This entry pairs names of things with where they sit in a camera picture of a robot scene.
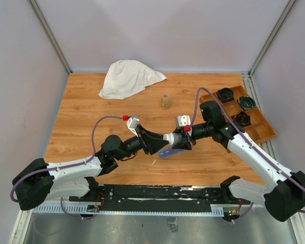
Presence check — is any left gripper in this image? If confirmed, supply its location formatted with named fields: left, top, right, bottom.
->
left=115, top=124, right=169, bottom=161

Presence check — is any blue weekly pill organizer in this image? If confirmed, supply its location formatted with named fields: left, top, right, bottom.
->
left=158, top=148, right=184, bottom=159

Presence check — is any white cap pill bottle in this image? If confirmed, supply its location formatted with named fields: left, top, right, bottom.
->
left=163, top=133, right=183, bottom=146

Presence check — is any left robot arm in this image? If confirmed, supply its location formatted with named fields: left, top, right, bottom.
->
left=10, top=125, right=174, bottom=210

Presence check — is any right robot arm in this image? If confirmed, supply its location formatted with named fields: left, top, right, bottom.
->
left=163, top=101, right=305, bottom=222

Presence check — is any clear glass pill bottle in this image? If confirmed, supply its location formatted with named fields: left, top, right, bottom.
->
left=161, top=94, right=172, bottom=110

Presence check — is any black cup far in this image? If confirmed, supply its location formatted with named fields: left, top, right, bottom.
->
left=216, top=87, right=234, bottom=103

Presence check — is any wooden compartment tray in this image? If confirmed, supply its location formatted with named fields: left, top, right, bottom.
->
left=199, top=86, right=277, bottom=144

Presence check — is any white cloth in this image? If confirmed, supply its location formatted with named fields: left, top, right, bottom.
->
left=99, top=59, right=167, bottom=100

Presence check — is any green black cup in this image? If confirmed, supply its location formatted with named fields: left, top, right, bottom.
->
left=237, top=96, right=257, bottom=111

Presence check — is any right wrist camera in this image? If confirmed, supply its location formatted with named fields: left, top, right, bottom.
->
left=176, top=115, right=191, bottom=128

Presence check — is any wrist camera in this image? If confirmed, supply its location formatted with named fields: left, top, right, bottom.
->
left=176, top=115, right=191, bottom=128
left=126, top=115, right=140, bottom=136

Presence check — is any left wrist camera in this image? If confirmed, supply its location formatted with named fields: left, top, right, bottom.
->
left=126, top=115, right=140, bottom=136

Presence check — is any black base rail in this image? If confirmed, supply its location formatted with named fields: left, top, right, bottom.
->
left=33, top=184, right=250, bottom=217

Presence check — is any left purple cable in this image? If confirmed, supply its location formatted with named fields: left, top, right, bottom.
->
left=10, top=114, right=130, bottom=203

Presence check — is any purple cable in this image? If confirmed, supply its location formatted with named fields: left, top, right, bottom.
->
left=10, top=114, right=130, bottom=203
left=184, top=87, right=305, bottom=214

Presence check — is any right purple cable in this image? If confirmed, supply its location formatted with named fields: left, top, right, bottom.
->
left=184, top=87, right=305, bottom=214

